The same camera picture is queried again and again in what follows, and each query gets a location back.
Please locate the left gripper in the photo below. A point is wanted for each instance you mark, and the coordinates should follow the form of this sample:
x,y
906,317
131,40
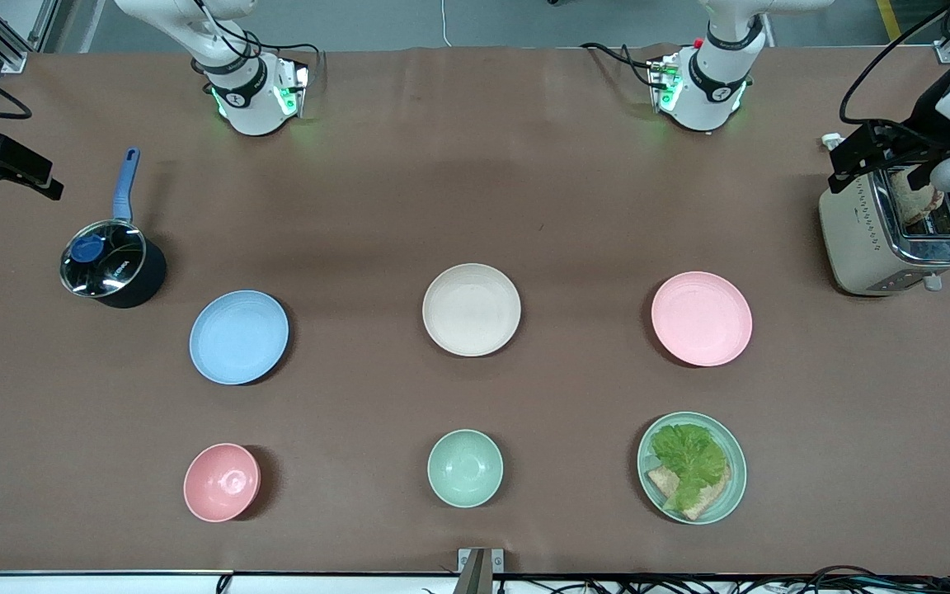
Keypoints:
x,y
924,117

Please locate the pink shallow bowl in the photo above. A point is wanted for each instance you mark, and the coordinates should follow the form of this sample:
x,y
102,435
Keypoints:
x,y
701,318

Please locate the blue shallow bowl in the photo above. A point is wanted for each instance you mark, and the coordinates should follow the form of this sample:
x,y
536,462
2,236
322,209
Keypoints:
x,y
238,337

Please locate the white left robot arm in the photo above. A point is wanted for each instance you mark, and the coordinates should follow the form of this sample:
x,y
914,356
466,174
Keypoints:
x,y
710,95

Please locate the white toaster plug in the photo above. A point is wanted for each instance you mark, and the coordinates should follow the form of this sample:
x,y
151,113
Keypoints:
x,y
831,142

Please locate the beige chrome toaster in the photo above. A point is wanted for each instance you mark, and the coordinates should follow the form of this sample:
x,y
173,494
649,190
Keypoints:
x,y
862,239

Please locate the toast slice in toaster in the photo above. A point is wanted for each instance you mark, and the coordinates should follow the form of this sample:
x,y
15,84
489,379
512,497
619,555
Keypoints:
x,y
916,202

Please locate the glass lid with blue knob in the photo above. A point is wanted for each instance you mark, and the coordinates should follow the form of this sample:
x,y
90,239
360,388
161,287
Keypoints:
x,y
104,257

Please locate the base connector box green light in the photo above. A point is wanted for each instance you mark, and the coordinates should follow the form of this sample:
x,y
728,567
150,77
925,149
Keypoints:
x,y
292,89
663,82

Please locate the green lettuce leaf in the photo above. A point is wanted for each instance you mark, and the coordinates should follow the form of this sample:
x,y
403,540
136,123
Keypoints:
x,y
689,462

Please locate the green plate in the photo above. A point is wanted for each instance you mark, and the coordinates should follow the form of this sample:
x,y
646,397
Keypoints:
x,y
731,487

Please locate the brown bread slice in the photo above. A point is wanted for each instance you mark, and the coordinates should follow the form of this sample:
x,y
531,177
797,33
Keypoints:
x,y
710,499

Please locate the small pink deep bowl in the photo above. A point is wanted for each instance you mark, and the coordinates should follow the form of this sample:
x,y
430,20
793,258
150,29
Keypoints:
x,y
221,483

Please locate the beige shallow bowl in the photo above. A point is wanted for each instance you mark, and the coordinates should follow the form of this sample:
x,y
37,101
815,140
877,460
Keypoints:
x,y
472,309

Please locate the small green deep bowl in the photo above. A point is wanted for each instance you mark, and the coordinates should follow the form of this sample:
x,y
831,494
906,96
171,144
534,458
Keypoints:
x,y
465,468

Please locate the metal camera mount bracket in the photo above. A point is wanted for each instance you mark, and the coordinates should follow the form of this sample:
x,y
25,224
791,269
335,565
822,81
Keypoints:
x,y
480,571

